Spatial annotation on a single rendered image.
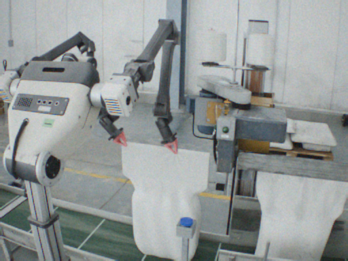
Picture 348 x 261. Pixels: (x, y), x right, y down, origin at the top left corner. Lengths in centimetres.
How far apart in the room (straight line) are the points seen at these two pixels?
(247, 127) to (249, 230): 88
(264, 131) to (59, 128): 83
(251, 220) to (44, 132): 136
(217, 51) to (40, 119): 91
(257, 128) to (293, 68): 520
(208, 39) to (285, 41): 494
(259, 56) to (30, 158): 113
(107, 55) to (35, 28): 225
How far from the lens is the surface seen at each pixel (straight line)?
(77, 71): 127
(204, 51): 163
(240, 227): 208
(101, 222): 234
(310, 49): 656
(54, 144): 120
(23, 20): 893
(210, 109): 179
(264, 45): 161
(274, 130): 140
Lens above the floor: 170
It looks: 19 degrees down
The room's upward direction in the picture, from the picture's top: 1 degrees clockwise
